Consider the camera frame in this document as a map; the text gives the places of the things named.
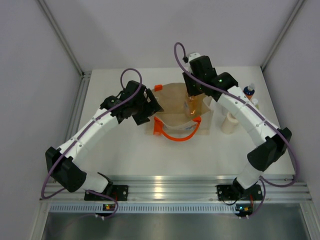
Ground beige canvas bag orange handles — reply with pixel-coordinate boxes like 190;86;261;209
145;83;214;142

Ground cream cylindrical bottle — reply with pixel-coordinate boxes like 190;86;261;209
221;112;239;135

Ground slotted grey cable duct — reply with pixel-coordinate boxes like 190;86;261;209
49;203;249;214

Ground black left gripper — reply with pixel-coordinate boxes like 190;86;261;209
131;88;163;125

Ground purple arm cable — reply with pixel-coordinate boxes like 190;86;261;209
173;42;301;220
40;68;143;220

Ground amber bottle pink cap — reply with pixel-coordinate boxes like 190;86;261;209
184;96;199;119

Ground left aluminium frame post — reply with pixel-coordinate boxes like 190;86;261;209
34;0;85;76

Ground aluminium frame post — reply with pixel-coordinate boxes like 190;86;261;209
260;0;307;72
34;0;85;76

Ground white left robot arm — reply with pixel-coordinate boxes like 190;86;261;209
45;80;163;200

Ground orange bottle blue spray top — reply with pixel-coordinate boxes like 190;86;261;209
243;83;256;100

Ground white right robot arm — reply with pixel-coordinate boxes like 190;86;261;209
182;53;292;200

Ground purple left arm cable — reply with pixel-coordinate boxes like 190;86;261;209
40;68;143;220

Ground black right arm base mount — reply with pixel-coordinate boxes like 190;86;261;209
216;184;263;202

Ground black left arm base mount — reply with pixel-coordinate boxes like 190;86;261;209
84;184;129;201

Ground green pump lotion bottle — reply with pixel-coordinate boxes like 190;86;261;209
251;98;260;110

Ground aluminium rail base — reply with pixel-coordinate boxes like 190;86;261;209
39;174;313;204

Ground right aluminium frame post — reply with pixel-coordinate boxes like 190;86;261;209
260;0;307;72

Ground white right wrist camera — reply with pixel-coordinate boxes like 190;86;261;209
182;52;202;63

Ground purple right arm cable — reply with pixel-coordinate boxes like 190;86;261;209
173;42;301;220

